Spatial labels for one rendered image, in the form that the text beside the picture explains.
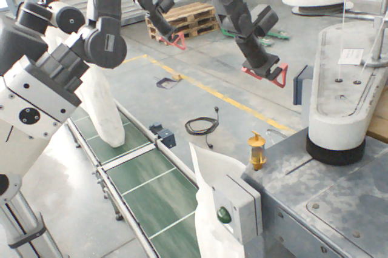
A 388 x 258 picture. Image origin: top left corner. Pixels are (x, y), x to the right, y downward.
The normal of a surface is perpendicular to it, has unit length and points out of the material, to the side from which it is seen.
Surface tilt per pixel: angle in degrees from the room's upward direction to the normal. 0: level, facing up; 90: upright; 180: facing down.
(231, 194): 0
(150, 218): 0
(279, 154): 0
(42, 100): 90
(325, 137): 90
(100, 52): 90
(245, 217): 90
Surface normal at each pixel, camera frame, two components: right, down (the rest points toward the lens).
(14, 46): 0.62, -0.15
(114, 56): 0.53, 0.38
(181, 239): -0.15, -0.84
